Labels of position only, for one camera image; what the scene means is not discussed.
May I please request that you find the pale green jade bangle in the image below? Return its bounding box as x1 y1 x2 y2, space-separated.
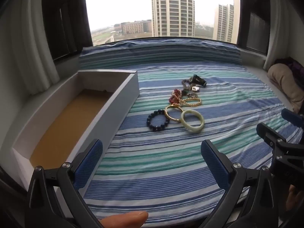
180 110 205 133

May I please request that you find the brown wooden bead bracelet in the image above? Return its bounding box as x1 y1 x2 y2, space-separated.
181 78 193 90

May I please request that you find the red bead amber bracelet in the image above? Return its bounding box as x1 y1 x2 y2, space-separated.
168 89 182 104

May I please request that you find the right hand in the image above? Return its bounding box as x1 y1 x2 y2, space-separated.
286 185 303 211

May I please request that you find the left hand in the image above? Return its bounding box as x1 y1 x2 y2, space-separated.
99 211 148 228

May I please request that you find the beige pillow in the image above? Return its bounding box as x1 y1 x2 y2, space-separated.
267 63 303 114

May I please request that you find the white curtain right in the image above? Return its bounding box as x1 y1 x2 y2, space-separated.
263 0 303 70

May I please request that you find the white curtain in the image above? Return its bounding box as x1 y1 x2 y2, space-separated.
1 0 60 95
263 0 303 70

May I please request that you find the white cardboard box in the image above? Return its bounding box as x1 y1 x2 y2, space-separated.
1 70 139 189

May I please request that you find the striped blue green bedsheet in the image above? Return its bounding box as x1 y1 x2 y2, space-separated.
79 39 302 226

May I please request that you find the black watch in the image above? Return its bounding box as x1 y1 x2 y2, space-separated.
190 75 207 87

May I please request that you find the dark green pendant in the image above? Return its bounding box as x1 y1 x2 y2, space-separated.
181 89 189 96

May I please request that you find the gold twisted bangle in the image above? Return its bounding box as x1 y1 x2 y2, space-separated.
164 105 183 123

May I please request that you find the white curtain left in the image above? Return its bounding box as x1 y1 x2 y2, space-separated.
1 0 60 95

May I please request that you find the gold bead bracelet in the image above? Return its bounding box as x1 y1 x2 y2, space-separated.
178 97 203 107

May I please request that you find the dark blue bead bracelet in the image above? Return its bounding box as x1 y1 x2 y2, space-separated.
146 109 171 132

